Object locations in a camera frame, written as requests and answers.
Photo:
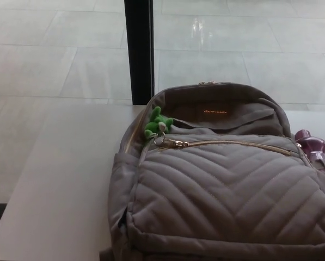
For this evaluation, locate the grey quilted backpack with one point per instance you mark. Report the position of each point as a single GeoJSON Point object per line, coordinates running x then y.
{"type": "Point", "coordinates": [219, 195]}

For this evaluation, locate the purple water bottle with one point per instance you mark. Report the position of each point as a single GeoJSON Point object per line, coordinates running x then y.
{"type": "Point", "coordinates": [314, 144]}

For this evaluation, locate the black window frame post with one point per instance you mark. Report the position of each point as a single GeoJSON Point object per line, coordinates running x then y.
{"type": "Point", "coordinates": [139, 54]}

